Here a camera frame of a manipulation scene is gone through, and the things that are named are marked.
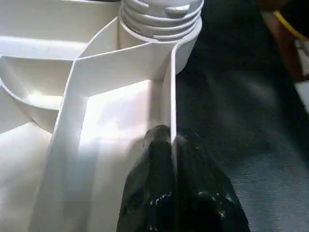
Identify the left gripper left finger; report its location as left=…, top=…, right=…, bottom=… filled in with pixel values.
left=117, top=125, right=175, bottom=232

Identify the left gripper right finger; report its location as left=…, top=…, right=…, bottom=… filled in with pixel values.
left=174, top=134, right=251, bottom=232

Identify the white plastic table top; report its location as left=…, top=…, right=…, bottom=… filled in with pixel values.
left=0, top=0, right=203, bottom=232

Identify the white plastic table leg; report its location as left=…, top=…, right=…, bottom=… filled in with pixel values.
left=118, top=0, right=204, bottom=42

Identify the black work mat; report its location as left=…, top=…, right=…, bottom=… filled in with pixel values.
left=171, top=0, right=309, bottom=232

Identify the white flat board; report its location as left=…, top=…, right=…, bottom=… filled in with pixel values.
left=295, top=39, right=309, bottom=114

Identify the yellow floor cable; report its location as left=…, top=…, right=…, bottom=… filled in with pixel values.
left=273, top=10, right=309, bottom=43

